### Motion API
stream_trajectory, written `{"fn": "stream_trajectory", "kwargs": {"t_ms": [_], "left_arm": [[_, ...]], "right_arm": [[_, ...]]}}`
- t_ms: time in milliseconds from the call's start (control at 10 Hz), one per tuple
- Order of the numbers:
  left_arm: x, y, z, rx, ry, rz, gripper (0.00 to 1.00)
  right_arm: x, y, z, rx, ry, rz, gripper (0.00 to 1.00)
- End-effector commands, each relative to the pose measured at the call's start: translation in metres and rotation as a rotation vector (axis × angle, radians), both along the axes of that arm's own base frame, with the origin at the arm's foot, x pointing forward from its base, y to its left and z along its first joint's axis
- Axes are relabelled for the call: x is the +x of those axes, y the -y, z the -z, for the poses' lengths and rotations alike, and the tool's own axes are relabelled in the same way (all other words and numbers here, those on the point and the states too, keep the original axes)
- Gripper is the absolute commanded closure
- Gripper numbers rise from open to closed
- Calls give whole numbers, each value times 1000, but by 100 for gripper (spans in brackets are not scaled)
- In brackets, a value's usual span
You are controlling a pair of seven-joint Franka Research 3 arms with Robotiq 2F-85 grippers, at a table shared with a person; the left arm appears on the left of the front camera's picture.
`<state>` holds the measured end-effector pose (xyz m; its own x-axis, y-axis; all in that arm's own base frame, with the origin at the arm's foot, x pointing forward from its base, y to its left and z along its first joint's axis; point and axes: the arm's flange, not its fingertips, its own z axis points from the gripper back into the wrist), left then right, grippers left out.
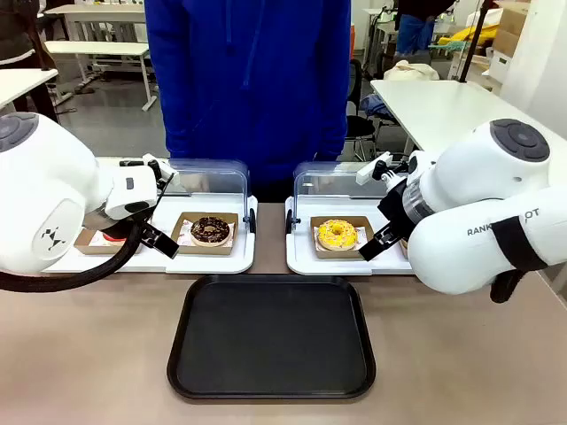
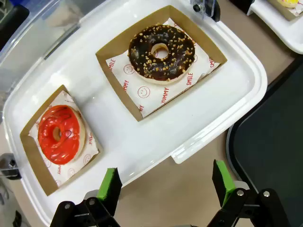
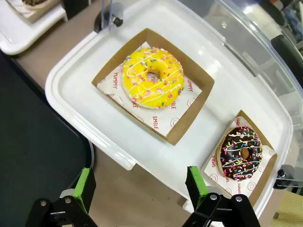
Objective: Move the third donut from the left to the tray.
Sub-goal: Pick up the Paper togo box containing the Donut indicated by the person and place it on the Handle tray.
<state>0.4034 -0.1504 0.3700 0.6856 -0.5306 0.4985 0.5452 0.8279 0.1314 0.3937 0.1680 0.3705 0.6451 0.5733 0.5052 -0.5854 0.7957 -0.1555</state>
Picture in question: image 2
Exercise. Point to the brown cardboard donut tray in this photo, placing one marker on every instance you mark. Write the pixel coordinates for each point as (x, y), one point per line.
(35, 165)
(118, 94)
(286, 13)

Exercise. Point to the chocolate donut with nuts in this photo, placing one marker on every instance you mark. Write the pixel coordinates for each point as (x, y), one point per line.
(142, 66)

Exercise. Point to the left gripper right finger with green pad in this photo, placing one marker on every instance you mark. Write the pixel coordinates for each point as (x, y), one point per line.
(222, 182)

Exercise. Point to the black serving tray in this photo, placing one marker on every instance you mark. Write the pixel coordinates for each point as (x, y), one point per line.
(272, 142)

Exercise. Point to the black lid hinge knob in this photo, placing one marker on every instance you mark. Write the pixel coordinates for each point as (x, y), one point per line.
(198, 7)
(9, 163)

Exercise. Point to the yellow sprinkled donut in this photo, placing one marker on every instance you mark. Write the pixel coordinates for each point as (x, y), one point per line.
(287, 2)

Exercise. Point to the red glazed donut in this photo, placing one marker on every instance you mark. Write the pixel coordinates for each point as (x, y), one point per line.
(47, 142)

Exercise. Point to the white printed paper liner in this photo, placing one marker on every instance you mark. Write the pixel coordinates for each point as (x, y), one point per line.
(71, 170)
(298, 9)
(154, 94)

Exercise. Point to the white display case base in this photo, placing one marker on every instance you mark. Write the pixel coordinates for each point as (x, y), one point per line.
(279, 30)
(142, 142)

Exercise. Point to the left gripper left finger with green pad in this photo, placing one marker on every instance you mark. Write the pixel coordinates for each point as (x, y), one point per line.
(109, 184)

